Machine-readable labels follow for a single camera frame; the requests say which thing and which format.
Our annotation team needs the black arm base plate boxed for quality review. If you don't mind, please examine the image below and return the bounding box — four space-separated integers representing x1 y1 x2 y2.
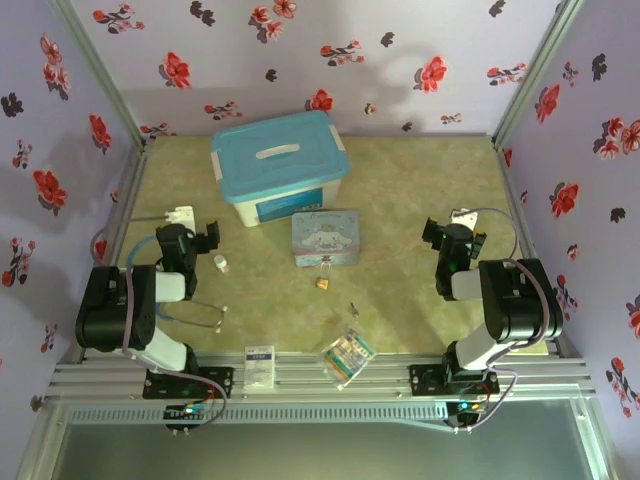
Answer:
408 363 501 397
143 365 235 400

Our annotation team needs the grey purple arm cable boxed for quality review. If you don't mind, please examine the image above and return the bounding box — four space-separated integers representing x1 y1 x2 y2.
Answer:
89 213 229 437
452 206 552 434

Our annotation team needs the blue tube stethoscope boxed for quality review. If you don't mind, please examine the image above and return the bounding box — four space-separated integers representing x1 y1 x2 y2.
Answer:
124 233 230 335

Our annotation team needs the grey metal panel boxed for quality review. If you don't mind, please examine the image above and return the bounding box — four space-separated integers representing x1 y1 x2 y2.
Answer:
49 422 601 480

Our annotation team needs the slotted grey cable duct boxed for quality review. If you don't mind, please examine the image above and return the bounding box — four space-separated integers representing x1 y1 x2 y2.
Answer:
64 405 452 427

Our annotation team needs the aluminium frame corner post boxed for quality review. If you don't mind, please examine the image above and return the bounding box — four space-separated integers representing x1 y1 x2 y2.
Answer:
51 0 157 152
489 0 587 152

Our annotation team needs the grey purple left arm cable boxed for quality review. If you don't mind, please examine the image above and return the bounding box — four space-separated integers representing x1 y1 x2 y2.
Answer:
89 213 229 437

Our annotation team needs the aluminium frame side rail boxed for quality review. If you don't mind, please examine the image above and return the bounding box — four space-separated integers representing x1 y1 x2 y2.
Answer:
59 139 157 364
492 142 569 359

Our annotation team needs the blue lid plastic storage box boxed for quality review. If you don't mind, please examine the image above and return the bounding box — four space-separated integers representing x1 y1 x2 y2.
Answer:
209 110 351 229

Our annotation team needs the clear bag of packets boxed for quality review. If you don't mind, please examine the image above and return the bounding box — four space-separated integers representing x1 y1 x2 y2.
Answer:
319 327 378 393

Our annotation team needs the white sachet with blue label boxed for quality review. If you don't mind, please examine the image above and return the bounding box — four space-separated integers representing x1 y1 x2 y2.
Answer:
243 343 278 393

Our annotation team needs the light blue cartoon tin box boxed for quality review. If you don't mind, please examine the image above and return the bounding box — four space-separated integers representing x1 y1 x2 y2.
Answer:
290 209 363 269

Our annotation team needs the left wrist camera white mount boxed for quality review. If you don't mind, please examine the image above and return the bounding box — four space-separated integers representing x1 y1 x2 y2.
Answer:
166 204 197 227

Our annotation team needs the small electronics board with leds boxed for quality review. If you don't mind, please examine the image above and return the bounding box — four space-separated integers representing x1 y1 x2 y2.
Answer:
446 398 490 417
164 401 210 422

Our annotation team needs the grey purple right arm cable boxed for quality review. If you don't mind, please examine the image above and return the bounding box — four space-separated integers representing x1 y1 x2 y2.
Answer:
452 206 552 434

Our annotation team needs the aluminium frame rail wide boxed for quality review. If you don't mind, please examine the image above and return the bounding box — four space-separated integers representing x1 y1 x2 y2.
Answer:
48 348 597 402

